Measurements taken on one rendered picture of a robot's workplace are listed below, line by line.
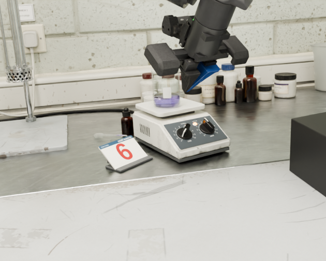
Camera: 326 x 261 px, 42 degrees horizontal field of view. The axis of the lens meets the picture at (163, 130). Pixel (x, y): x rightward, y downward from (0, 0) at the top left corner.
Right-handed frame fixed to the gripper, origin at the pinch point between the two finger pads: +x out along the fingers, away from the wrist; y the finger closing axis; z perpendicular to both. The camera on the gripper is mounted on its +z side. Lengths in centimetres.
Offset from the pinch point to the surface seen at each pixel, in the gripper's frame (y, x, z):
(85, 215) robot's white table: 24.4, 10.3, -15.5
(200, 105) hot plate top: -9.0, 12.8, 3.3
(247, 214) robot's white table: 4.6, 2.5, -27.0
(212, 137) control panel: -7.2, 13.4, -5.0
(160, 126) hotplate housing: 1.6, 14.4, 1.4
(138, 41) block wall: -21, 34, 52
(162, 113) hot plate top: 0.5, 12.9, 3.3
